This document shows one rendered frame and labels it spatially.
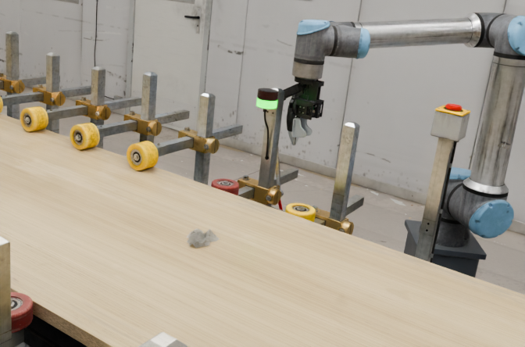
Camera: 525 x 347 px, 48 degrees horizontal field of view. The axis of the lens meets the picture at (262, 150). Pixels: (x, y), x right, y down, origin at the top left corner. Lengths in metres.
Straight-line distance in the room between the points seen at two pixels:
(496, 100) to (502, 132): 0.11
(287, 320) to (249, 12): 4.08
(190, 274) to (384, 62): 3.42
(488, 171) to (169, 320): 1.34
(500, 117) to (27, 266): 1.49
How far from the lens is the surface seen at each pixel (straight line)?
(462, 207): 2.17
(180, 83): 5.51
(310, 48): 1.72
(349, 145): 1.63
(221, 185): 1.67
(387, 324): 1.15
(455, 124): 1.50
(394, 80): 4.44
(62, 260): 1.26
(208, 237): 1.35
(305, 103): 1.74
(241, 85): 5.08
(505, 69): 2.04
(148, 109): 2.04
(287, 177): 1.98
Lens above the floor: 1.49
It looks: 16 degrees down
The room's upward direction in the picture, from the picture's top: 6 degrees clockwise
